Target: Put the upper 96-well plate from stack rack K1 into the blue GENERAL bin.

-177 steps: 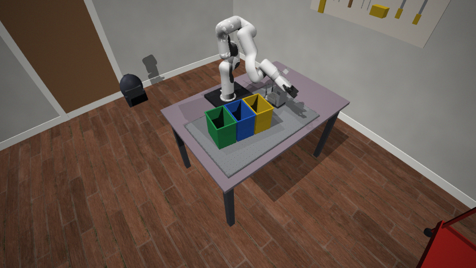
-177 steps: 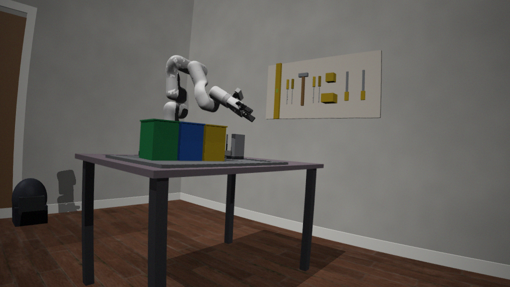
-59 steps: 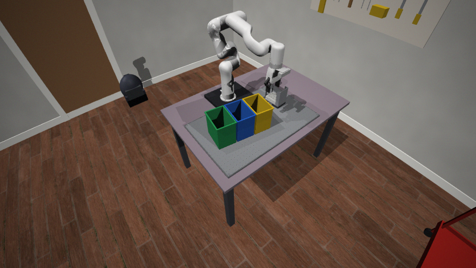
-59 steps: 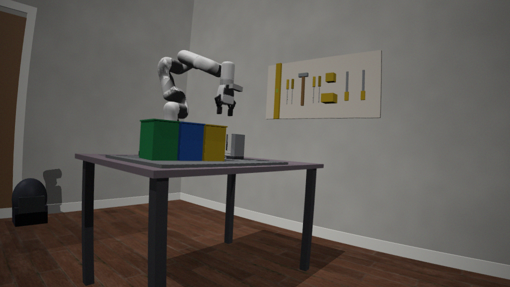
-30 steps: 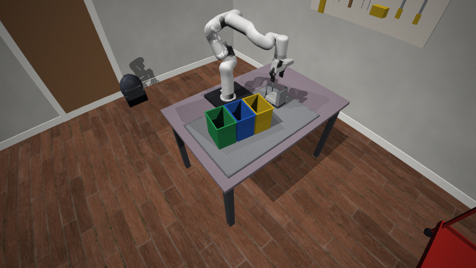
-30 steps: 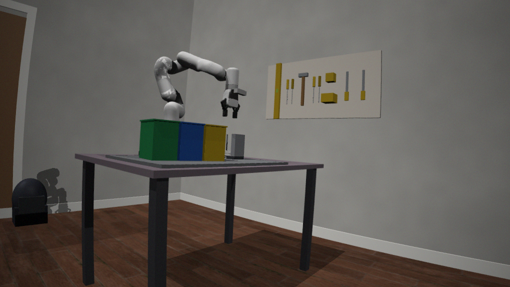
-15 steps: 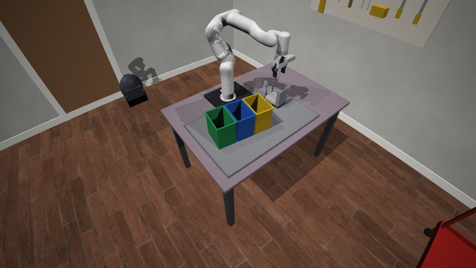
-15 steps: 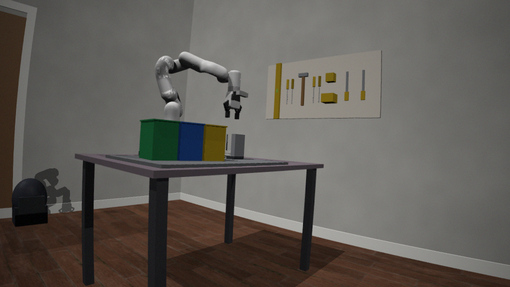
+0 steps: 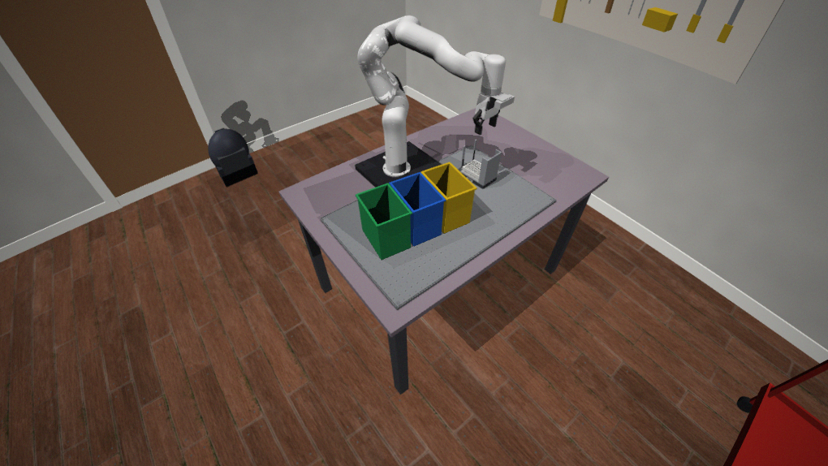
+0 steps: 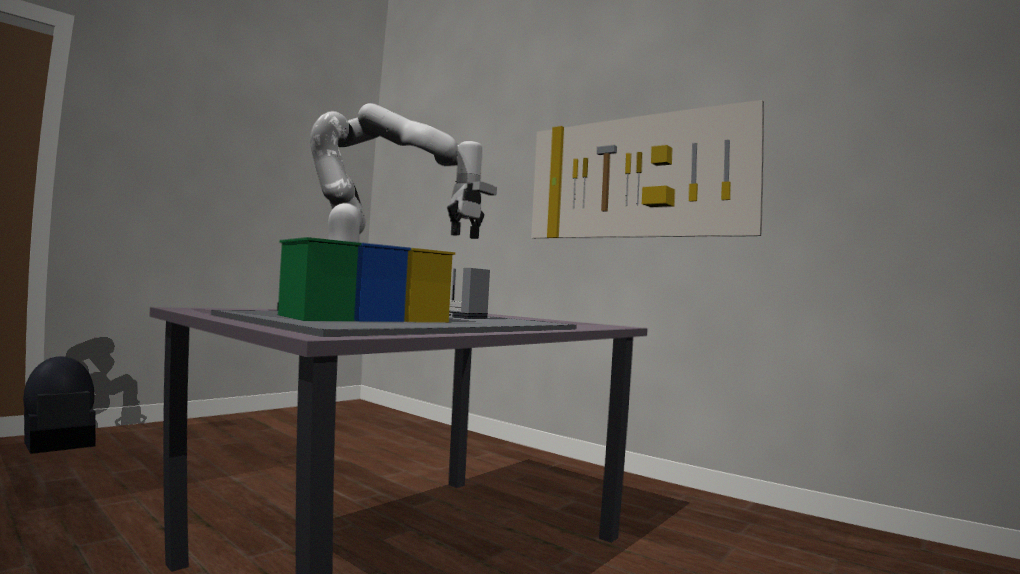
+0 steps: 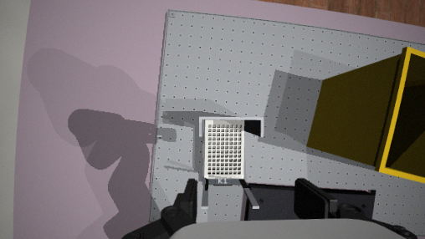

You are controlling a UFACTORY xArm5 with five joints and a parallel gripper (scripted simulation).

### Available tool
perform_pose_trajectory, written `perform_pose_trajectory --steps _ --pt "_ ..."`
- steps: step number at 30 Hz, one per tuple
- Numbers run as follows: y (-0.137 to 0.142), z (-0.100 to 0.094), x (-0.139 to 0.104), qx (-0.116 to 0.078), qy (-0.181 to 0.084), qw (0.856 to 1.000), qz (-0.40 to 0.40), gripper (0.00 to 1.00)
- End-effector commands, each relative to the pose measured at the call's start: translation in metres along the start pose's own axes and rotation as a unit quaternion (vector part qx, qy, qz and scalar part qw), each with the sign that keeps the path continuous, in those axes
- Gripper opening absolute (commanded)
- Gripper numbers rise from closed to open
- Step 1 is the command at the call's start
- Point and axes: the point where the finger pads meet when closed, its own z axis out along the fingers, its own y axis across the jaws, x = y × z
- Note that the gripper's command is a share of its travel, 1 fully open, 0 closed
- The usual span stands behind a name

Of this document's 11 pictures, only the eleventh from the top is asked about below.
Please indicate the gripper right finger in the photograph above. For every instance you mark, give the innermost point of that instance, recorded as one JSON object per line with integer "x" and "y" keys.
{"x": 310, "y": 202}

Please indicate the yellow open-top bin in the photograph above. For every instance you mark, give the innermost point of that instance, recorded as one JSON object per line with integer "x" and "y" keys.
{"x": 358, "y": 111}

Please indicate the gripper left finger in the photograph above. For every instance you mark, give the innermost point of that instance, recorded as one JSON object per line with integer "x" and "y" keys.
{"x": 182, "y": 213}

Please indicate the white well plate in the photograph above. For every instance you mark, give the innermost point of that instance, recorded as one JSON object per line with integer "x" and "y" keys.
{"x": 224, "y": 160}

